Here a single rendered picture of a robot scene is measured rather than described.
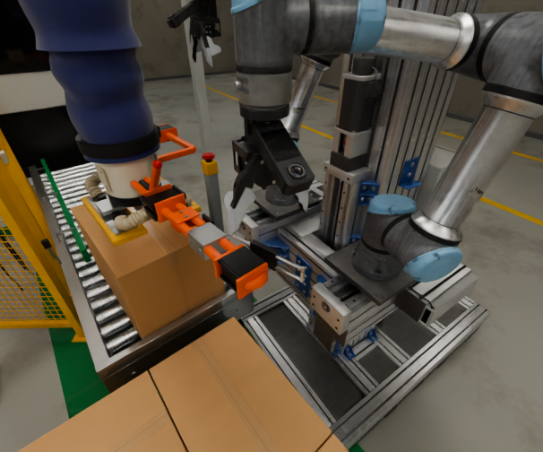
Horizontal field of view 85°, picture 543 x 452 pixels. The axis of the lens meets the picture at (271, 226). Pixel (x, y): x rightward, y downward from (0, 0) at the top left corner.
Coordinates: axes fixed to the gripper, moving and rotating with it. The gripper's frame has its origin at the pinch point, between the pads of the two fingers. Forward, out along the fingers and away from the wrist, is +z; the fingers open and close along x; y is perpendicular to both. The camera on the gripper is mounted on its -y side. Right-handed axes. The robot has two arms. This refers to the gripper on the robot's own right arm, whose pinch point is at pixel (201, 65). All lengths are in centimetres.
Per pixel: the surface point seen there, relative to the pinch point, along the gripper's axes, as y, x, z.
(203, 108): 104, 268, 84
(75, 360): -89, 30, 152
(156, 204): -34, -44, 24
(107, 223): -46, -23, 38
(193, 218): -28, -52, 26
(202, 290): -21, -22, 84
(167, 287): -35, -24, 72
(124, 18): -26.6, -21.5, -14.0
